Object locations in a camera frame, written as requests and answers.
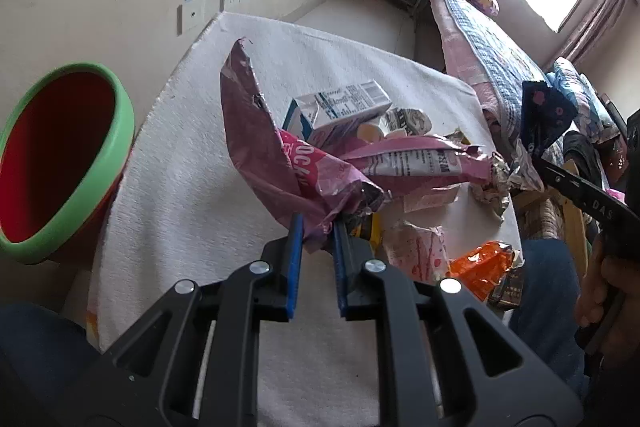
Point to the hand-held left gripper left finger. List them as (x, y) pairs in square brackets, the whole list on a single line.
[(294, 267)]

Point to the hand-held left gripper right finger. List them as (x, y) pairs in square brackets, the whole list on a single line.
[(341, 272)]

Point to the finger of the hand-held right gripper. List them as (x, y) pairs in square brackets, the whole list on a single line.
[(585, 197)]

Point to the pink dotted plastic wrapper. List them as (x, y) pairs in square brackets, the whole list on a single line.
[(415, 249)]

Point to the large purple snack bag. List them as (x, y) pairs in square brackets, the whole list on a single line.
[(260, 147)]

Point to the pink wrapper with white label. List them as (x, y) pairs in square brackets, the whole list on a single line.
[(415, 164)]

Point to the red bin with green rim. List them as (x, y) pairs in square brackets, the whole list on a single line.
[(55, 147)]

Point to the person's right hand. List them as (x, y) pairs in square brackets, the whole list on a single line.
[(595, 307)]

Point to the wooden chair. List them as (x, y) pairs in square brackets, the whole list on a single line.
[(570, 232)]

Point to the yellow black packet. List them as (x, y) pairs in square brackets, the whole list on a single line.
[(371, 229)]

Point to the crumpled silver foil wrapper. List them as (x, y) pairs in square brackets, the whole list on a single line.
[(505, 187)]

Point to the dark floral cloth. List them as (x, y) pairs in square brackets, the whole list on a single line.
[(547, 114)]

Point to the blue patterned bedding pile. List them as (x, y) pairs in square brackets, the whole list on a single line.
[(580, 97)]

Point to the person's right leg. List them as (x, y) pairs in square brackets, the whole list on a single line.
[(547, 302)]

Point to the person's leg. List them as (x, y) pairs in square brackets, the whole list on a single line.
[(547, 302), (40, 357)]

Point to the small pink paper slip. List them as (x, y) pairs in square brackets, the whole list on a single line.
[(430, 201)]

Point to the brown snack packet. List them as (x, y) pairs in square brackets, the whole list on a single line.
[(509, 292)]

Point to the white table cloth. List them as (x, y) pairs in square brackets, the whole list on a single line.
[(200, 187)]

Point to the orange snack wrapper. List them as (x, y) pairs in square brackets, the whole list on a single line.
[(477, 264)]

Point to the small cream container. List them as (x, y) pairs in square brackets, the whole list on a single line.
[(371, 133)]

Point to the crumpled black white wrapper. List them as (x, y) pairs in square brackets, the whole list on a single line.
[(410, 121)]

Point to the white blue milk carton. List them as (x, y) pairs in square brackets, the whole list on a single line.
[(340, 104)]

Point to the pale curtain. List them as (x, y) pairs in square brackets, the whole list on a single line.
[(595, 22)]

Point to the bed with patterned quilt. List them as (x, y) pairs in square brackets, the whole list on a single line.
[(485, 52)]

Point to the person's left leg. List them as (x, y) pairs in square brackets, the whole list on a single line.
[(40, 357)]

